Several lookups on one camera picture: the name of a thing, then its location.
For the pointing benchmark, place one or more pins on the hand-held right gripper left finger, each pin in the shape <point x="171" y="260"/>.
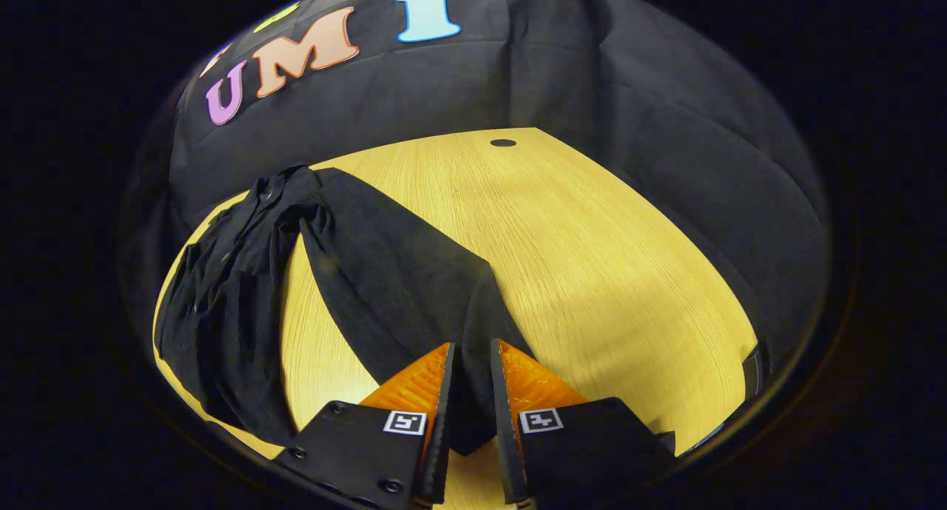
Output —
<point x="442" y="428"/>

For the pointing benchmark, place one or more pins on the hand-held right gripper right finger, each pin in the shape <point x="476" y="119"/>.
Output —
<point x="503" y="428"/>

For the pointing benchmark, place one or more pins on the black buttoned coat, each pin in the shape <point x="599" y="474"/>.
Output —
<point x="385" y="273"/>

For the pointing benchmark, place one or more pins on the black backdrop cloth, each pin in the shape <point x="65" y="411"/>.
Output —
<point x="592" y="88"/>

